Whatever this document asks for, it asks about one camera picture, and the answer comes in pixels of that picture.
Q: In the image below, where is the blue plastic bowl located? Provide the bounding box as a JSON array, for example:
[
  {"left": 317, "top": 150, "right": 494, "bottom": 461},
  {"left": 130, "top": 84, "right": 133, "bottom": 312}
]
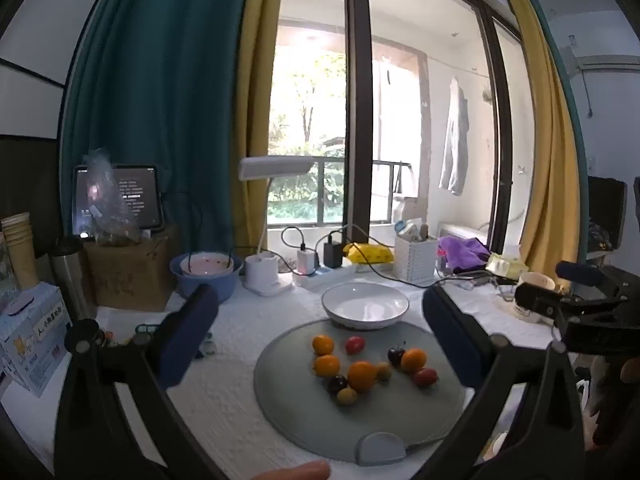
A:
[{"left": 169, "top": 252, "right": 245, "bottom": 305}]

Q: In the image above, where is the blue tissue carton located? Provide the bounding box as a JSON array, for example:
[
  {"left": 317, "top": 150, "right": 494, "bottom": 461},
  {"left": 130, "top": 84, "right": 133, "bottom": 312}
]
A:
[{"left": 0, "top": 281, "right": 75, "bottom": 399}]

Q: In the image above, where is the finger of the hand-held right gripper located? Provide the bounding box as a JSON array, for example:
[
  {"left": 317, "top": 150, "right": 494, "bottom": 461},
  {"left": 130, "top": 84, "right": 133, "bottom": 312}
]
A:
[
  {"left": 515, "top": 282, "right": 568, "bottom": 325},
  {"left": 556, "top": 261, "right": 607, "bottom": 287}
]

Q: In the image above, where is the stack of paper cups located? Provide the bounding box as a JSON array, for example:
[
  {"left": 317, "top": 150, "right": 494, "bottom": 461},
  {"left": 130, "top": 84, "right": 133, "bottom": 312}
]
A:
[{"left": 0, "top": 212, "right": 42, "bottom": 292}]

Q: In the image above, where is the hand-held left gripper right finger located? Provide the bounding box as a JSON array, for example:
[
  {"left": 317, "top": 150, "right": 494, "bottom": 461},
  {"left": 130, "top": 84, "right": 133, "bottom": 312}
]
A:
[{"left": 415, "top": 286, "right": 587, "bottom": 480}]

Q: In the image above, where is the round grey tray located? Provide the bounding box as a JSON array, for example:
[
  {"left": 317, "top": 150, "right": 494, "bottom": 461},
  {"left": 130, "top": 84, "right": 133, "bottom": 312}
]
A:
[{"left": 253, "top": 317, "right": 475, "bottom": 466}]

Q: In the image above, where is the white power strip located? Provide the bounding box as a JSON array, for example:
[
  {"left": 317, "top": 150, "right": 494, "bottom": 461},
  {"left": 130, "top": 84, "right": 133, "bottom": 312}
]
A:
[{"left": 292, "top": 262, "right": 359, "bottom": 291}]

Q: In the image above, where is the yellow curtain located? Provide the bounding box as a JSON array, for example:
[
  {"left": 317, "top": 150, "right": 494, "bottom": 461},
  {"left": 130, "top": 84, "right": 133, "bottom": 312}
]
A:
[
  {"left": 499, "top": 0, "right": 583, "bottom": 283},
  {"left": 231, "top": 0, "right": 287, "bottom": 261}
]

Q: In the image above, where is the black monitor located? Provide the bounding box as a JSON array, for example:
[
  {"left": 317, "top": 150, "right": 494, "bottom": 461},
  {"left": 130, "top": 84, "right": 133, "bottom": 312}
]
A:
[{"left": 584, "top": 175, "right": 629, "bottom": 262}]

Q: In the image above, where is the yellow packet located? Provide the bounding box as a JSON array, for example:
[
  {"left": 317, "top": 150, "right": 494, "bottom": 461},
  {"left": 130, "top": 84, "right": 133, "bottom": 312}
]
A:
[{"left": 344, "top": 242, "right": 397, "bottom": 265}]

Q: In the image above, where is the clear plastic bag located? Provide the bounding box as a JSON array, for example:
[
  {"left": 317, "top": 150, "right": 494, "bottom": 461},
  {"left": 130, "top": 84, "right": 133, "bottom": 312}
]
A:
[{"left": 81, "top": 148, "right": 142, "bottom": 247}]

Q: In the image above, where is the white plastic basket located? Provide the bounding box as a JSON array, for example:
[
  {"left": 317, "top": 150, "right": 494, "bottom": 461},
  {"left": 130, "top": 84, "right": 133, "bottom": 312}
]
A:
[{"left": 393, "top": 234, "right": 442, "bottom": 284}]

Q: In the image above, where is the white plate with dark rim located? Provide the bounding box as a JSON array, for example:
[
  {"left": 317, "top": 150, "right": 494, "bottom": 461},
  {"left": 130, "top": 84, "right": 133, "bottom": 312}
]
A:
[{"left": 321, "top": 282, "right": 411, "bottom": 331}]

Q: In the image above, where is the steel thermos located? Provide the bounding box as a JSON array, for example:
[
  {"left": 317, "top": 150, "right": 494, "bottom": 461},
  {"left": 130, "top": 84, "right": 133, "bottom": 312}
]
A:
[{"left": 48, "top": 236, "right": 95, "bottom": 322}]

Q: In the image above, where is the white charger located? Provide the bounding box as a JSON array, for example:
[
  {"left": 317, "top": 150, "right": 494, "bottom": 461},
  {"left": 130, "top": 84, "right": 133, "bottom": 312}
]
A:
[{"left": 296, "top": 248, "right": 319, "bottom": 276}]

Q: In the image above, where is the white textured tablecloth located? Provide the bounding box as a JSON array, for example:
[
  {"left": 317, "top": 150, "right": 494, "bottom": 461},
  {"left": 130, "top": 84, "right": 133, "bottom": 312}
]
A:
[{"left": 92, "top": 260, "right": 568, "bottom": 480}]

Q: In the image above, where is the black tablet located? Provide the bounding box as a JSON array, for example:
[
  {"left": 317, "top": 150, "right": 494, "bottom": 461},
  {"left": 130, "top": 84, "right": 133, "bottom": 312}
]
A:
[{"left": 72, "top": 163, "right": 166, "bottom": 239}]

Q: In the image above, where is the white mug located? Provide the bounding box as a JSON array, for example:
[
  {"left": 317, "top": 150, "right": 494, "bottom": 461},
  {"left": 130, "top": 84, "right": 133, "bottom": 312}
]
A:
[{"left": 514, "top": 272, "right": 557, "bottom": 322}]

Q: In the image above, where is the black cable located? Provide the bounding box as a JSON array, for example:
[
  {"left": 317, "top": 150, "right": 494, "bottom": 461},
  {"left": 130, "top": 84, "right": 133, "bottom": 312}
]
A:
[
  {"left": 280, "top": 225, "right": 307, "bottom": 252},
  {"left": 327, "top": 222, "right": 401, "bottom": 281}
]

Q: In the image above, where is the balcony railing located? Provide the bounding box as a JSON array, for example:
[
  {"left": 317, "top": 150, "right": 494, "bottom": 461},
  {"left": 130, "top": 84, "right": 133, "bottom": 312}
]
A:
[{"left": 267, "top": 156, "right": 417, "bottom": 226}]

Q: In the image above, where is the hanging grey garment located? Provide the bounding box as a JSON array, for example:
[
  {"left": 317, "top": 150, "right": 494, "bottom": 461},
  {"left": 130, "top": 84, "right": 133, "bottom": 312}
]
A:
[{"left": 438, "top": 77, "right": 472, "bottom": 197}]

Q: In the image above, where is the yellow-green tissue pack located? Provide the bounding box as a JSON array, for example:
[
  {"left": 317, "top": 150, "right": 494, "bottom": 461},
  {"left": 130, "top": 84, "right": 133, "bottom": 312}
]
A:
[{"left": 487, "top": 252, "right": 529, "bottom": 282}]

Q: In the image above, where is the teal curtain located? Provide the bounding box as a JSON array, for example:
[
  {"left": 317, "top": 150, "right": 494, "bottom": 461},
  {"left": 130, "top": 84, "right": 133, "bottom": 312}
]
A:
[{"left": 59, "top": 0, "right": 257, "bottom": 283}]

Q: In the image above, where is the purple cloth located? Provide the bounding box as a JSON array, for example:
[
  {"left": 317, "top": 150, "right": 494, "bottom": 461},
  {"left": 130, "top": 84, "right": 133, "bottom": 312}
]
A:
[{"left": 437, "top": 235, "right": 494, "bottom": 274}]

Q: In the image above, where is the dark window frame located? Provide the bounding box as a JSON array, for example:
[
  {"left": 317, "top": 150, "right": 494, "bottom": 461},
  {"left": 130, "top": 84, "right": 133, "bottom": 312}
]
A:
[{"left": 342, "top": 0, "right": 523, "bottom": 261}]

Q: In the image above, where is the person's left hand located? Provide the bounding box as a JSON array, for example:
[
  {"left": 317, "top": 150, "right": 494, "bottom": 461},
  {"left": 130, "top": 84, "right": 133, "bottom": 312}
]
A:
[{"left": 249, "top": 461, "right": 332, "bottom": 480}]

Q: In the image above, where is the brown cardboard box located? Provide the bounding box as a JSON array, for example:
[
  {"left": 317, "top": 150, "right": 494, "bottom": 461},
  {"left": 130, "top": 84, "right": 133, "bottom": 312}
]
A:
[{"left": 81, "top": 226, "right": 182, "bottom": 312}]

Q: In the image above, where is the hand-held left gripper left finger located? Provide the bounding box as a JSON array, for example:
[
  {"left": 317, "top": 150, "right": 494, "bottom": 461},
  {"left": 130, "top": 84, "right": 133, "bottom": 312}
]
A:
[{"left": 54, "top": 284, "right": 221, "bottom": 480}]

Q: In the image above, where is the white desk lamp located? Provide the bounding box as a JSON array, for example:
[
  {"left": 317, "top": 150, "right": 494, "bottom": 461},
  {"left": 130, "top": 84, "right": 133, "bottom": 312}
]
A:
[{"left": 237, "top": 155, "right": 314, "bottom": 297}]

